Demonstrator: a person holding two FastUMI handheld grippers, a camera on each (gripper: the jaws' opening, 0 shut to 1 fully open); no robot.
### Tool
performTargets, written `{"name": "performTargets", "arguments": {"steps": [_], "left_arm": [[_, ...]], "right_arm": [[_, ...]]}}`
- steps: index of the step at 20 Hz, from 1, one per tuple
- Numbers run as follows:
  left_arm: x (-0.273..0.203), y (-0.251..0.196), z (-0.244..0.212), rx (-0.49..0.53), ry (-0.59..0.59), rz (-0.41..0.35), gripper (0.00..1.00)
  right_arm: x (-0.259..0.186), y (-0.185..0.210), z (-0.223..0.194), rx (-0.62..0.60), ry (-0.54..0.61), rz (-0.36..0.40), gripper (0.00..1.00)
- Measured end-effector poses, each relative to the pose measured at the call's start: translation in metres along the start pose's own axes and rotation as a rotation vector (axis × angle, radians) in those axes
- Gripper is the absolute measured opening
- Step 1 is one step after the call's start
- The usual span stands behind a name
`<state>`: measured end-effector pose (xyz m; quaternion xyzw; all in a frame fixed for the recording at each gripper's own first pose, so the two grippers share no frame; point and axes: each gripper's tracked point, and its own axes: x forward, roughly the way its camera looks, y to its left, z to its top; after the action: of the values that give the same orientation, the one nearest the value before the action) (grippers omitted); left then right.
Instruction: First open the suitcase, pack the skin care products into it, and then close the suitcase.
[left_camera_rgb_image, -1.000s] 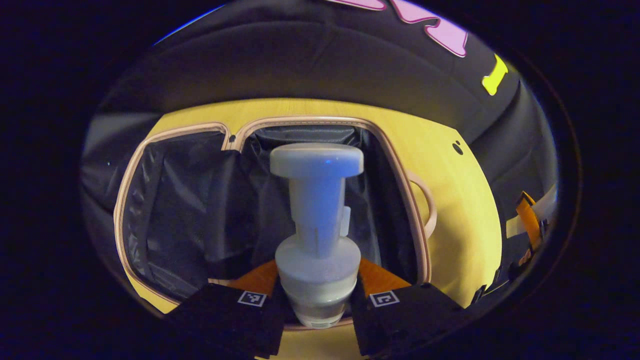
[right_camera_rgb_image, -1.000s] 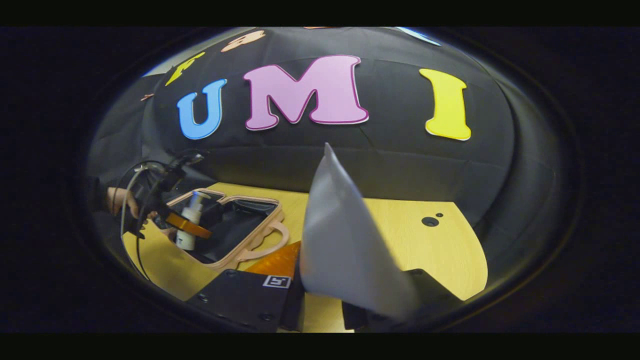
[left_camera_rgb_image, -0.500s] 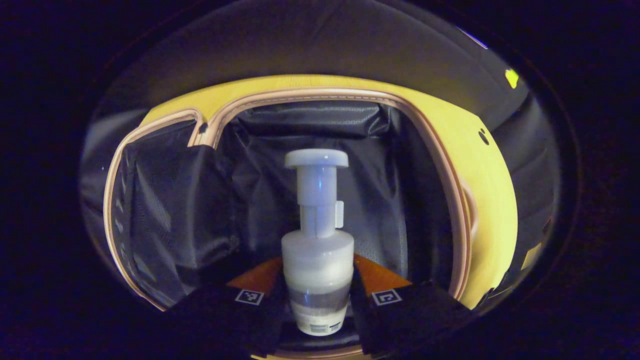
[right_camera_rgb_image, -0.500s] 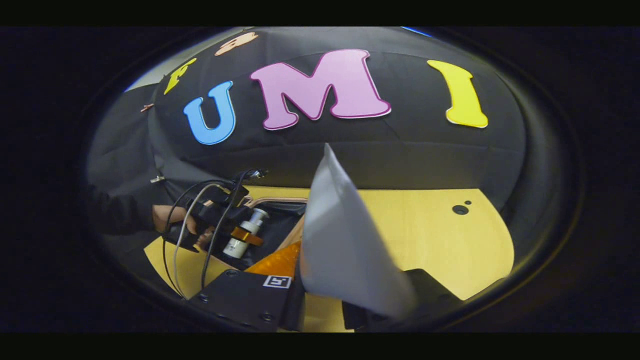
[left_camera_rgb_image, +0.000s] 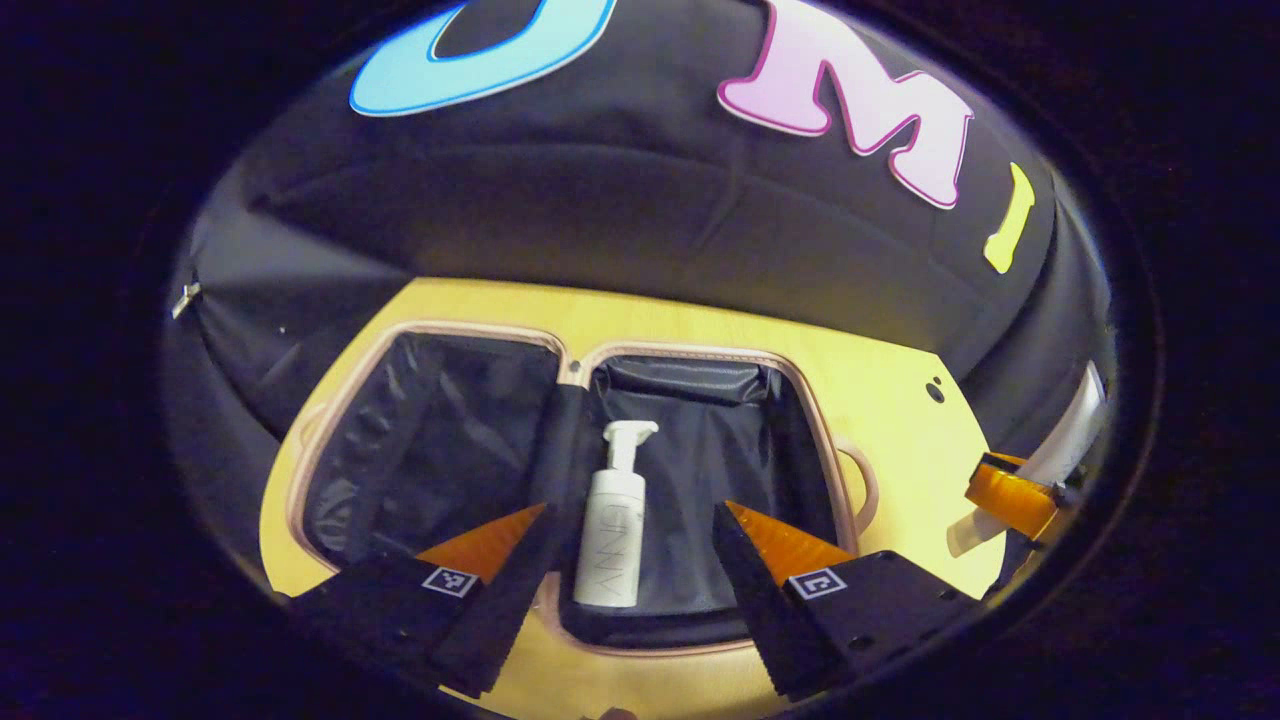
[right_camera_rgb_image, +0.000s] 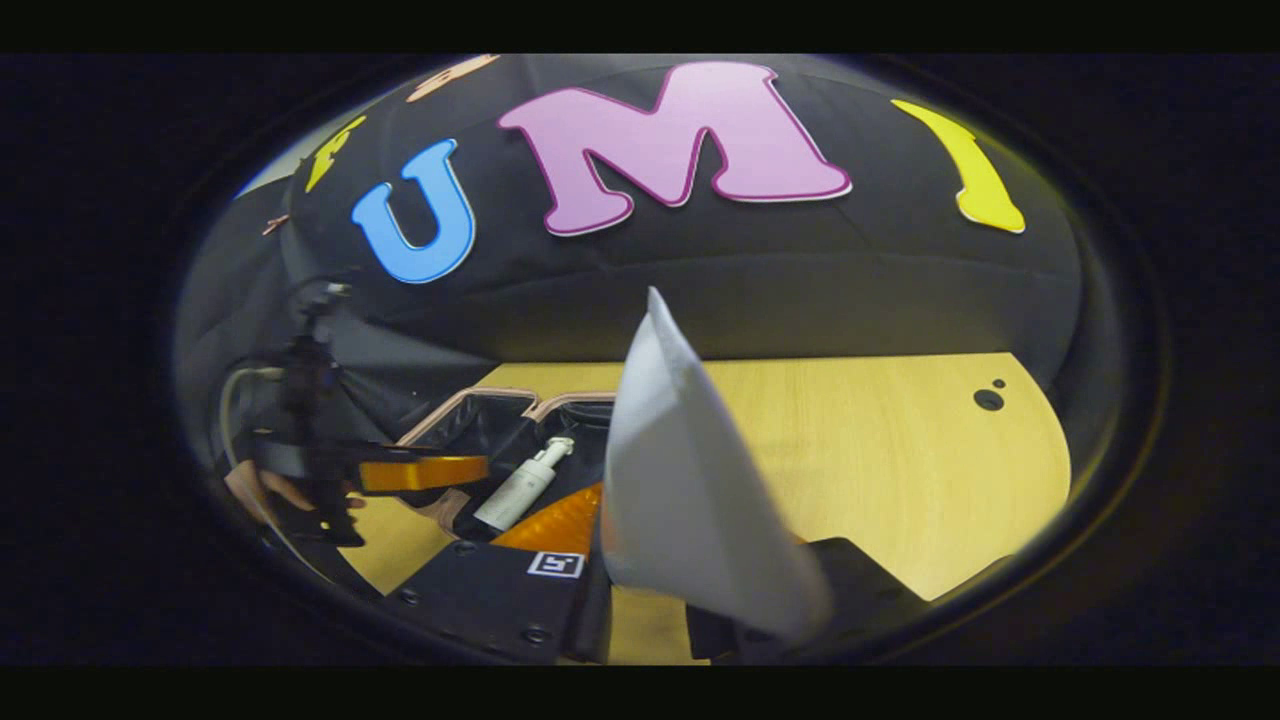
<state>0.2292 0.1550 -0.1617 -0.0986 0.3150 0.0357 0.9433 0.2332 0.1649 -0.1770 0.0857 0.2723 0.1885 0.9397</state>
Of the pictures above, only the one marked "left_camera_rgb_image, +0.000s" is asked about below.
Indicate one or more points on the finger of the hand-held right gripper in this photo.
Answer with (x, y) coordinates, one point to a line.
(1010, 492)

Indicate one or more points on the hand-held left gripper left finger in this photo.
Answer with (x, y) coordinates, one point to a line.
(510, 610)

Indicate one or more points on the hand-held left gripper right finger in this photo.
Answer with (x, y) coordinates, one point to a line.
(760, 600)

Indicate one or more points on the white squeeze tube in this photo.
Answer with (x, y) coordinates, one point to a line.
(1065, 440)

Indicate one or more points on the white pump bottle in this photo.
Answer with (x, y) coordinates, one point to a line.
(610, 530)

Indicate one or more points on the peach hard-shell suitcase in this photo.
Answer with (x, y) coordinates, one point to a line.
(440, 440)

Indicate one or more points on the black backdrop cloth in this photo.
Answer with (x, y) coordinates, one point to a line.
(620, 200)

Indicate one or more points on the small silver clip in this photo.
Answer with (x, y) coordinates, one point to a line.
(185, 298)

